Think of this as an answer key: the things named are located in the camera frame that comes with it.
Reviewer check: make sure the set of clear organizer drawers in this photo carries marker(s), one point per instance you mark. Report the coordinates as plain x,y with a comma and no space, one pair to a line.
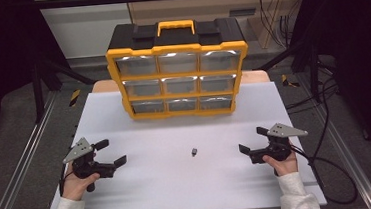
137,66

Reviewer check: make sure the aluminium floor rail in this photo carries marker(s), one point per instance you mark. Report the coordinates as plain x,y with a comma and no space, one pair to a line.
20,161
344,145

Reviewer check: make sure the left yellow table clamp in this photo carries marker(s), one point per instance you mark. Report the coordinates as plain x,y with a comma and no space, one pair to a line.
75,97

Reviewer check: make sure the small grey USB adapter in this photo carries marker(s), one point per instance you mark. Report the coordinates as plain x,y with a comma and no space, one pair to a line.
194,151

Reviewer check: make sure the yellow table clamp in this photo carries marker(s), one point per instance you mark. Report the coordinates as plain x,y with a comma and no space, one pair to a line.
287,81
75,97

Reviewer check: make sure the white wall panel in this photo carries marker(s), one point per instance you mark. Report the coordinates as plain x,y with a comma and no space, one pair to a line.
84,29

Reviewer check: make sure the yellow black storage organizer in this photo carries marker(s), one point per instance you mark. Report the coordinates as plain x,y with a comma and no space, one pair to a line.
124,35

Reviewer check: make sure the wooden table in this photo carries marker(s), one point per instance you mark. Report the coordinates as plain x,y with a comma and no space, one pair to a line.
105,86

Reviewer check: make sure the black metal stand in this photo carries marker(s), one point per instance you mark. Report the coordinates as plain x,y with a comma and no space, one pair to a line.
314,71
38,96

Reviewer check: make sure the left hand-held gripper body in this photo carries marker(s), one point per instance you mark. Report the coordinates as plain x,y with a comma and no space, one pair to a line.
88,167

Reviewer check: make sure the person's left hand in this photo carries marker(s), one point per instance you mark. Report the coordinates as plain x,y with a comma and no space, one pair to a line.
74,188

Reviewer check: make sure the white table board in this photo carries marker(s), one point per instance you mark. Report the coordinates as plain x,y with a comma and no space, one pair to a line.
180,185

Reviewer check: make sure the person's right hand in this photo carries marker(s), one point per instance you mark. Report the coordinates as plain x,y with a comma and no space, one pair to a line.
283,167

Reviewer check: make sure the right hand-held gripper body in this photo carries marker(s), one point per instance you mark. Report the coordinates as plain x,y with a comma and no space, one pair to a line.
277,149

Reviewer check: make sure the clear plastic drawer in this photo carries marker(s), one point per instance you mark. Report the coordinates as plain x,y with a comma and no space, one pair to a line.
216,102

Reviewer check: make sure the right yellow table clamp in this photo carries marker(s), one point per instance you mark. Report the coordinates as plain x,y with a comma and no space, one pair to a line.
287,81

